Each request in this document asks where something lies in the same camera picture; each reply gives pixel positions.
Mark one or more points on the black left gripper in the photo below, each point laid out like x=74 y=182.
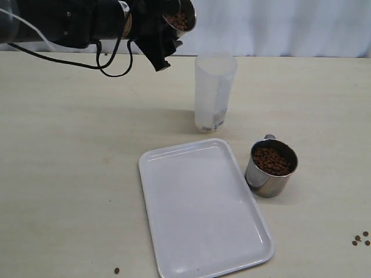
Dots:
x=151 y=33

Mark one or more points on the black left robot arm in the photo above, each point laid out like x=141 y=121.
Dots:
x=71 y=24

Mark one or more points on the tall translucent plastic container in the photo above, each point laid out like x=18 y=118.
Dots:
x=214 y=76

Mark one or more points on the white curtain backdrop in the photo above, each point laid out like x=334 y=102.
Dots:
x=270 y=28

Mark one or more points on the right steel mug with kibble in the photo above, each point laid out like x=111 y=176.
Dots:
x=271 y=163

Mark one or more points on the white zip tie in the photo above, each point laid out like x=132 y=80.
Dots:
x=40 y=34

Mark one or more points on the white plastic tray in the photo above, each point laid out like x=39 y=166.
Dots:
x=204 y=221

